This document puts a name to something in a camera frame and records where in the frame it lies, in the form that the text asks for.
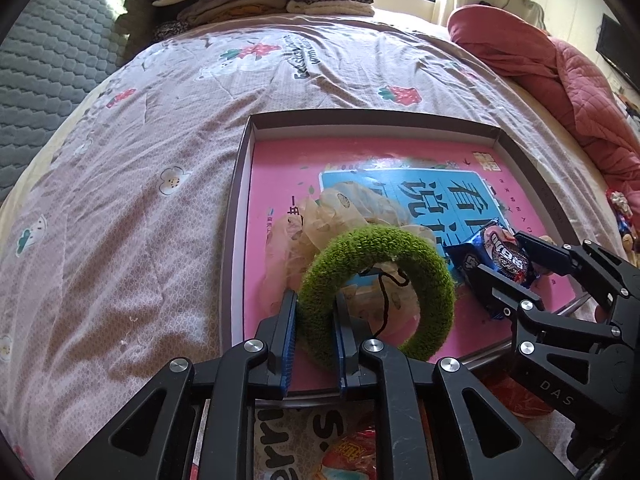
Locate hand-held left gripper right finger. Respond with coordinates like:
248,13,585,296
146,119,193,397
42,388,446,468
334,292,576,480

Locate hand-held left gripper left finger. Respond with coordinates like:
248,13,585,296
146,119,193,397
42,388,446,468
52,290,301,480

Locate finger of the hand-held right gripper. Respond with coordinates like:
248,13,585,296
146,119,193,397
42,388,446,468
514,230,640,312
472,265,619,347

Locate blue cookie packet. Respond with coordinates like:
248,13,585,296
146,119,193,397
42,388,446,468
445,218,543,321

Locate green fuzzy scrunchie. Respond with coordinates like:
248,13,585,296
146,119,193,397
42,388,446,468
297,226,457,368

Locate grey shallow cardboard box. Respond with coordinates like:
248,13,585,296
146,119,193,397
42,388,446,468
220,109,598,406

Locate small colourful toy figure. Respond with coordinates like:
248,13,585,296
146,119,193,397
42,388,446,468
605,187,640,266

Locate pink and blue book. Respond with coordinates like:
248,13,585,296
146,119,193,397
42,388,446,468
242,137,581,396

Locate pink quilt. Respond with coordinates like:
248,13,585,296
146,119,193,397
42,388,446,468
446,5,640,211

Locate strawberry printed bed sheet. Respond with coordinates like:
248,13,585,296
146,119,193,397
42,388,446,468
0,15,640,480

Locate black television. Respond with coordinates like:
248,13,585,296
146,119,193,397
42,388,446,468
595,12,640,86

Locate heart-shaped chair back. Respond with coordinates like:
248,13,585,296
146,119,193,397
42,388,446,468
505,0,546,21

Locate grey quilted headboard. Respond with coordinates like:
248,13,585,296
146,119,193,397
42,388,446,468
0,0,136,206

